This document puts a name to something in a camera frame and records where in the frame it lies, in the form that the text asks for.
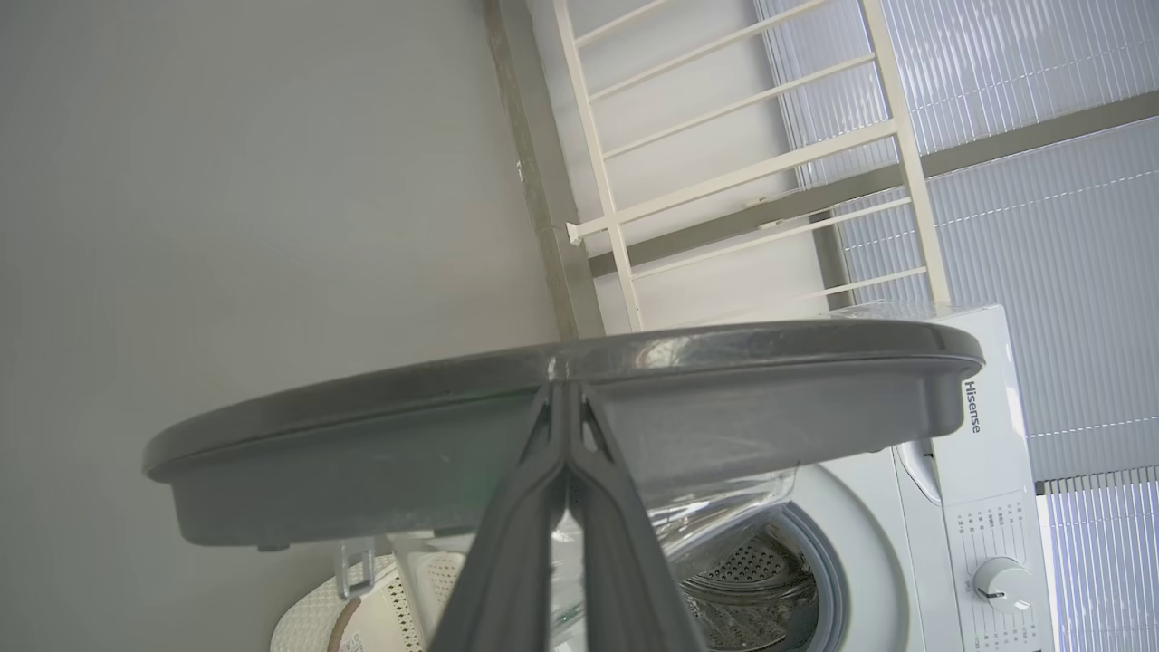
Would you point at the white front-load washing machine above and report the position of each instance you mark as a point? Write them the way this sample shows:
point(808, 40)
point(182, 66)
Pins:
point(987, 471)

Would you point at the grey wall baseboard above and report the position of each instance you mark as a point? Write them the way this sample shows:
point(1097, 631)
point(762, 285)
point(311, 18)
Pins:
point(543, 181)

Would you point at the white washer control knob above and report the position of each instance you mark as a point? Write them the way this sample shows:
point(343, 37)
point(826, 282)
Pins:
point(1000, 582)

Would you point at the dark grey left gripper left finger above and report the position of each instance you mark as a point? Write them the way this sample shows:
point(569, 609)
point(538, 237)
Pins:
point(512, 561)

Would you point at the metal door hinge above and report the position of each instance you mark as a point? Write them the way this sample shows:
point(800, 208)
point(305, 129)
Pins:
point(347, 566)

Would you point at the white perforated brown-rimmed laundry basket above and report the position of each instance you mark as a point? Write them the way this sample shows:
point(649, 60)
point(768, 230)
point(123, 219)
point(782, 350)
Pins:
point(317, 620)

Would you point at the white vertical window blinds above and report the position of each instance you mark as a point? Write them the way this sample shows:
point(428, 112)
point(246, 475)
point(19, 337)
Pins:
point(1041, 272)

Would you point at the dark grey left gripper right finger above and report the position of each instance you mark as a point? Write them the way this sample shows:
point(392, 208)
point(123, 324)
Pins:
point(625, 561)

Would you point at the round black glass washer door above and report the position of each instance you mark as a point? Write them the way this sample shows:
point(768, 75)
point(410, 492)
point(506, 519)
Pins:
point(362, 453)

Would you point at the white metal drying rack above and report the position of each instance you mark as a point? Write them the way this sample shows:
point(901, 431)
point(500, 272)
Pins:
point(751, 172)

